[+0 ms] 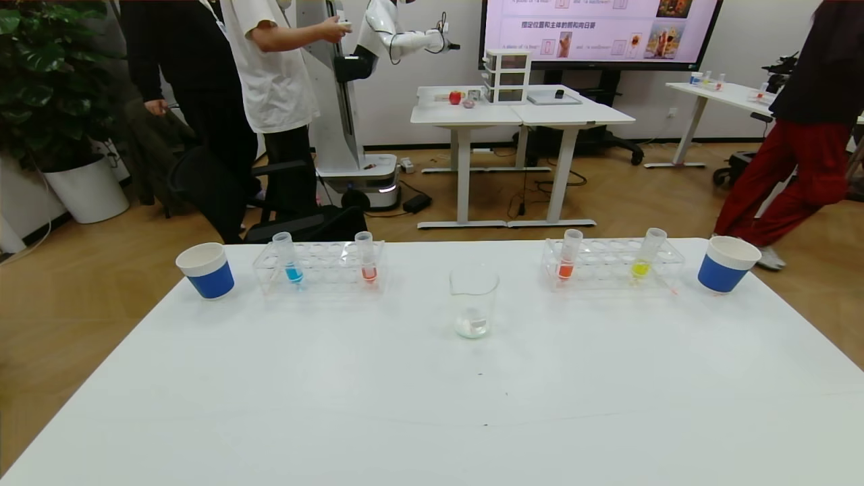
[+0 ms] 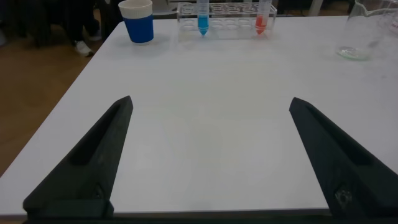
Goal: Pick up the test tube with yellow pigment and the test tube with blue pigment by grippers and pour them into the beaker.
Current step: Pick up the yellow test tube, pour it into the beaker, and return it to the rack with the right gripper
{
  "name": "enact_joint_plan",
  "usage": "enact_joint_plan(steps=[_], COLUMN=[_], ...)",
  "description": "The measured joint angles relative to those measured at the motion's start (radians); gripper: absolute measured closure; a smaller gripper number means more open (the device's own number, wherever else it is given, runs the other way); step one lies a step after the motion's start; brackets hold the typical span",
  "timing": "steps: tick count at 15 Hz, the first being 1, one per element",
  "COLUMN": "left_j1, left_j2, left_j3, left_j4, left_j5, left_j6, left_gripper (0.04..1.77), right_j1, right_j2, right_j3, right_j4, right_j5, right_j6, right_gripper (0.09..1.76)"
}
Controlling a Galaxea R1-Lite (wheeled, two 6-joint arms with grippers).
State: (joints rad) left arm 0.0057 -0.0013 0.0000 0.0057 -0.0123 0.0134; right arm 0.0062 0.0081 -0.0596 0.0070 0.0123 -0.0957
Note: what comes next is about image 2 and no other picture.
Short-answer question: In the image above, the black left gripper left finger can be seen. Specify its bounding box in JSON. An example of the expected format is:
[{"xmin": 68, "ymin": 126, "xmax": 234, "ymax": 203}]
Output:
[{"xmin": 22, "ymin": 95, "xmax": 134, "ymax": 219}]

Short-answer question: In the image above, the clear acrylic tube rack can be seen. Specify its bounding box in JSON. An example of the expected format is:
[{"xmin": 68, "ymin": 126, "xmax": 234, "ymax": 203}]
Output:
[{"xmin": 176, "ymin": 1, "xmax": 278, "ymax": 41}]

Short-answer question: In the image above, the glass beaker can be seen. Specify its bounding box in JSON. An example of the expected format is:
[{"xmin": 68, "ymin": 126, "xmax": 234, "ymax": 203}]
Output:
[{"xmin": 335, "ymin": 0, "xmax": 398, "ymax": 61}]

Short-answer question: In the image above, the blue white paper cup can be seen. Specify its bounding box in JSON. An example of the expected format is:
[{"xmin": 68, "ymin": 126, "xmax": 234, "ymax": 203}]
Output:
[{"xmin": 118, "ymin": 0, "xmax": 154, "ymax": 44}]

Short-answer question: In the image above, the test tube with red pigment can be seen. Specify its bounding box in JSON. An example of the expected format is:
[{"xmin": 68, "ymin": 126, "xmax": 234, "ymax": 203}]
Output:
[{"xmin": 254, "ymin": 0, "xmax": 273, "ymax": 35}]

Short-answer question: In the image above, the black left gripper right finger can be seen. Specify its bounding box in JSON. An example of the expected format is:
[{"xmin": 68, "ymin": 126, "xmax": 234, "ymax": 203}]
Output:
[{"xmin": 289, "ymin": 96, "xmax": 398, "ymax": 219}]

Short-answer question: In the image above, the test tube with blue pigment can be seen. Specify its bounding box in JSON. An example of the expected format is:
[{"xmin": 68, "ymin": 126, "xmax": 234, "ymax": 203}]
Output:
[{"xmin": 196, "ymin": 0, "xmax": 210, "ymax": 37}]

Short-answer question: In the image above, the person in black clothes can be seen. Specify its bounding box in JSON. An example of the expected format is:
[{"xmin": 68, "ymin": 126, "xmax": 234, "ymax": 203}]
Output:
[{"xmin": 62, "ymin": 0, "xmax": 103, "ymax": 58}]

